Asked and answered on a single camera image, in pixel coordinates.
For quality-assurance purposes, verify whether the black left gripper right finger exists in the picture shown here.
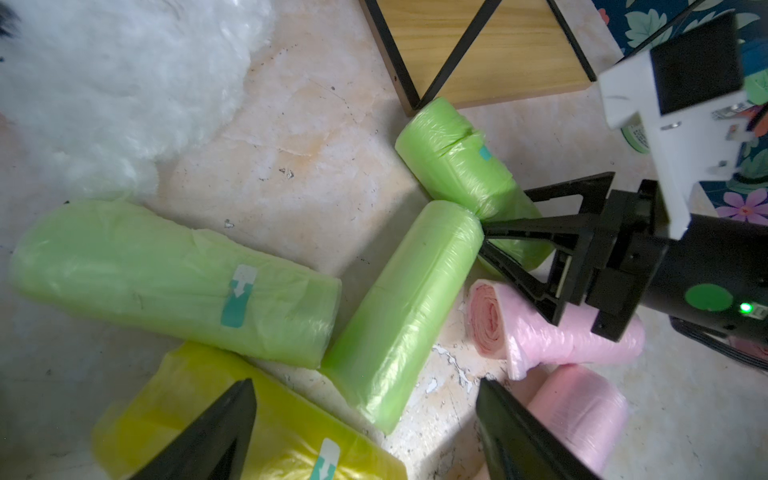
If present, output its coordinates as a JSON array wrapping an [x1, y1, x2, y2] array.
[[475, 379, 601, 479]]

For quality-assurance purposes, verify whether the green trash bag roll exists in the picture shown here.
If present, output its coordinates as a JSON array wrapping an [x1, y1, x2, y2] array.
[[394, 97, 556, 272], [320, 200, 484, 435], [10, 200, 342, 369]]

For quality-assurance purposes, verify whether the pink trash bag roll upper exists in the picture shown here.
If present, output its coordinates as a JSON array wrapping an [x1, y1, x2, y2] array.
[[465, 279, 645, 381]]

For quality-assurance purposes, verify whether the yellow trash bag roll large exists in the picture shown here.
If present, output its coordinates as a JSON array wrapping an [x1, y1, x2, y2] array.
[[91, 342, 407, 479]]

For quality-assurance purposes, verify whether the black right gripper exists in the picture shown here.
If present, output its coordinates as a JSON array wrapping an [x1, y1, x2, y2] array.
[[479, 172, 667, 342]]

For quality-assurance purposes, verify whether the white plush bunny pink shirt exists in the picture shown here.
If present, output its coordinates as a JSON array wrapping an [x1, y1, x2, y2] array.
[[1, 1, 277, 199]]

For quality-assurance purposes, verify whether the pink trash bag roll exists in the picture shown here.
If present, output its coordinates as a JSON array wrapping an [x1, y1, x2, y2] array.
[[503, 364, 629, 475], [465, 279, 645, 381]]

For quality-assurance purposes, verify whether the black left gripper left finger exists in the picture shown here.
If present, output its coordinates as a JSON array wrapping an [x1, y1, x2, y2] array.
[[133, 379, 257, 480]]

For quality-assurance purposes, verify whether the wooden shelf black metal frame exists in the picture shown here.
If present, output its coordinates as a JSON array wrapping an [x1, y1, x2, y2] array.
[[361, 0, 597, 117]]

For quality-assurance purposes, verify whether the lower green lidded jar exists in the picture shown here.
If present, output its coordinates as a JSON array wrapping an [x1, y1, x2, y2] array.
[[620, 116, 650, 155]]

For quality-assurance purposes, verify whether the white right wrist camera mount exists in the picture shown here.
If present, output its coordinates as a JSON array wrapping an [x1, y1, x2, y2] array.
[[598, 12, 753, 240]]

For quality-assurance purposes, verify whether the pink trash bag roll middle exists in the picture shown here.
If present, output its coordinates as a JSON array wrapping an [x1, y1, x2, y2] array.
[[503, 364, 629, 475]]

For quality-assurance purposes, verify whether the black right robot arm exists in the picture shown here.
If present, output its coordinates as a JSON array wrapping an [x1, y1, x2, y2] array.
[[480, 172, 767, 371]]

